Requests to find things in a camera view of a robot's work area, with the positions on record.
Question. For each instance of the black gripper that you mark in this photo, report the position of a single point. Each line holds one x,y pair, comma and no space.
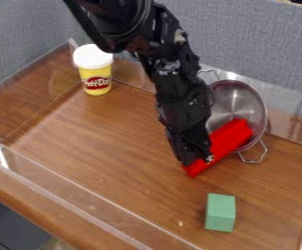
183,107

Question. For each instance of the red rectangular block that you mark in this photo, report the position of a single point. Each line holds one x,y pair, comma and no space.
227,138

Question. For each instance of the small stainless steel pot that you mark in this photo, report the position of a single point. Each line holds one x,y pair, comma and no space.
235,100

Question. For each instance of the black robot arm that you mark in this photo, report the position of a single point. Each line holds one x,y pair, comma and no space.
140,27

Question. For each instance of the green foam block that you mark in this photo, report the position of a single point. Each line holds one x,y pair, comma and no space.
220,212

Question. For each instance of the yellow Play-Doh container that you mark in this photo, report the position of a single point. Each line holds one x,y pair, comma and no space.
93,65

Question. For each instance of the clear acrylic table barrier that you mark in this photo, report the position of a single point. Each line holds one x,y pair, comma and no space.
87,169

